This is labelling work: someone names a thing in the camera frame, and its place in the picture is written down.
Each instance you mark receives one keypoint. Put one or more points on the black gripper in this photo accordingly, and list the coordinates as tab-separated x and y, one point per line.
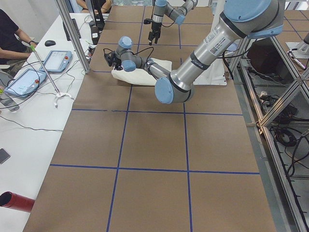
117	64
154	28

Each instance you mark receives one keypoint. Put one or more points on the white long-sleeve cat shirt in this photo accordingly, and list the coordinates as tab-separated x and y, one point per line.
139	76

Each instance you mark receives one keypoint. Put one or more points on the robot arm grey silver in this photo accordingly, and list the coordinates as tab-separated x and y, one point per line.
239	19
162	8

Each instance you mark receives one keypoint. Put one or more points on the neighbour robot arm base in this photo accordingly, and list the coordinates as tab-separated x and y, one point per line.
299	50

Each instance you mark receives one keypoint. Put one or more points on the far blue teach pendant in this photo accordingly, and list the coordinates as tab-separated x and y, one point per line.
57	61

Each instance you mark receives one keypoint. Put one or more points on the blue teach pendant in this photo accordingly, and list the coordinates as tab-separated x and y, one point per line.
57	61
26	84

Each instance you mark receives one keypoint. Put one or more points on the metal rod with hook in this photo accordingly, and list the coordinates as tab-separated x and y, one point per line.
58	93

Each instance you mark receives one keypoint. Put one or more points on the black computer mouse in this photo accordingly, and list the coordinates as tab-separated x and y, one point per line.
49	43

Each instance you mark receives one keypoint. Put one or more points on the near blue teach pendant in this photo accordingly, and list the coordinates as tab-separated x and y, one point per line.
26	84

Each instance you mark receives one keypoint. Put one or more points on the seated person in black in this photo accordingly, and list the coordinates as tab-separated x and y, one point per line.
14	45

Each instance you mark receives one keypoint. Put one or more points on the black smartphone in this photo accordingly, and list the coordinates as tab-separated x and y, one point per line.
4	155

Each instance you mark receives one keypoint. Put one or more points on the red cylinder tube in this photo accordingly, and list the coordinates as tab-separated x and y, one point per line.
16	202

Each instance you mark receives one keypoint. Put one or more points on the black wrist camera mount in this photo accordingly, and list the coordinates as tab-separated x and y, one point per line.
147	21
110	58

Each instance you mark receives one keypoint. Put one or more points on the aluminium frame post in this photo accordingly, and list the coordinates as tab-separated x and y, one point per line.
65	15

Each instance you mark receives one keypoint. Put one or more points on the aluminium frame rail structure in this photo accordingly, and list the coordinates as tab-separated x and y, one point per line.
278	107

